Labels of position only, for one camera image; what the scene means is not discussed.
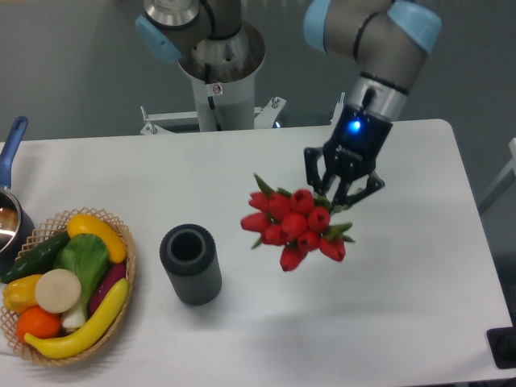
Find red tulip bouquet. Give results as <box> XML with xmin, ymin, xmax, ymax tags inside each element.
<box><xmin>240</xmin><ymin>173</ymin><xmax>354</xmax><ymax>272</ymax></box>

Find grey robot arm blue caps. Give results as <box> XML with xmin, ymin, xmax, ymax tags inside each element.
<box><xmin>135</xmin><ymin>1</ymin><xmax>441</xmax><ymax>211</ymax></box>

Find black device at table edge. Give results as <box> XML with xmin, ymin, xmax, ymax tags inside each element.
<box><xmin>486</xmin><ymin>327</ymin><xmax>515</xmax><ymax>369</ymax></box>

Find dark grey ribbed vase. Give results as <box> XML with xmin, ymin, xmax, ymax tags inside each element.
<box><xmin>159</xmin><ymin>223</ymin><xmax>222</xmax><ymax>306</ymax></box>

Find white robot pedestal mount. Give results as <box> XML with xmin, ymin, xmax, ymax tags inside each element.
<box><xmin>135</xmin><ymin>16</ymin><xmax>287</xmax><ymax>132</ymax></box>

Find woven wicker basket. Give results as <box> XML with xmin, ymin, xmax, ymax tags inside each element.
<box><xmin>1</xmin><ymin>207</ymin><xmax>136</xmax><ymax>367</ymax></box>

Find purple sweet potato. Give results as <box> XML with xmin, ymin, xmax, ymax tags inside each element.
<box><xmin>88</xmin><ymin>263</ymin><xmax>126</xmax><ymax>317</ymax></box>

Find yellow bell pepper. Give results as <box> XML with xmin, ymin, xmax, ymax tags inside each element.
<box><xmin>2</xmin><ymin>274</ymin><xmax>43</xmax><ymax>314</ymax></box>

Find beige round disc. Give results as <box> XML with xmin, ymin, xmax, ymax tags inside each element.
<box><xmin>35</xmin><ymin>268</ymin><xmax>81</xmax><ymax>314</ymax></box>

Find green cucumber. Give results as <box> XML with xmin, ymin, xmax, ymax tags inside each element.
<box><xmin>1</xmin><ymin>232</ymin><xmax>70</xmax><ymax>284</ymax></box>

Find blue handled saucepan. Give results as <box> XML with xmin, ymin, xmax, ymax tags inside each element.
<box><xmin>1</xmin><ymin>116</ymin><xmax>34</xmax><ymax>276</ymax></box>

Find green bok choy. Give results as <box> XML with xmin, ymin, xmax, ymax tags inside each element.
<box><xmin>53</xmin><ymin>234</ymin><xmax>109</xmax><ymax>332</ymax></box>

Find orange fruit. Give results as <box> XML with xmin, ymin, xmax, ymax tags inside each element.
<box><xmin>16</xmin><ymin>306</ymin><xmax>61</xmax><ymax>343</ymax></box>

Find yellow banana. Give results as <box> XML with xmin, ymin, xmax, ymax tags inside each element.
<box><xmin>24</xmin><ymin>278</ymin><xmax>129</xmax><ymax>360</ymax></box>

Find white frame at right edge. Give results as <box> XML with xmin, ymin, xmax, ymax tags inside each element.
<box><xmin>477</xmin><ymin>138</ymin><xmax>515</xmax><ymax>216</ymax></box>

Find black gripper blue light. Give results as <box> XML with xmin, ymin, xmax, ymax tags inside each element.
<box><xmin>303</xmin><ymin>105</ymin><xmax>393</xmax><ymax>212</ymax></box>

